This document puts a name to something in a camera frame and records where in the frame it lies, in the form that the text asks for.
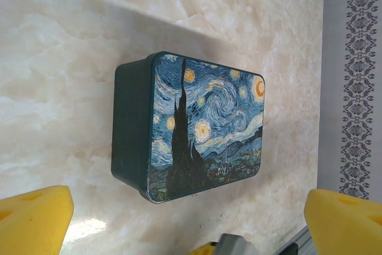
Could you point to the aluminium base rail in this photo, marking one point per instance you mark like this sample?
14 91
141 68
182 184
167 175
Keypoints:
301 235

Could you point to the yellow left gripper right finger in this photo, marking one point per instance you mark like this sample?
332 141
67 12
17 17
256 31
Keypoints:
343 228

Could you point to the grey metal piece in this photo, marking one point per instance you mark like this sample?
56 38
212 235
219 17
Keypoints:
235 246

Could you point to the black mounting plate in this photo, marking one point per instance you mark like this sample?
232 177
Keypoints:
292 249

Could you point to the starry night tin box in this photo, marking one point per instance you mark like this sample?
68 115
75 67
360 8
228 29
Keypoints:
209 123

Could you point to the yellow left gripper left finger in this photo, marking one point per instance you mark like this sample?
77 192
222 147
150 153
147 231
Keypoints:
33 225

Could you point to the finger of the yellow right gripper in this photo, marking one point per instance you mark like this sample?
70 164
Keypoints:
206 250

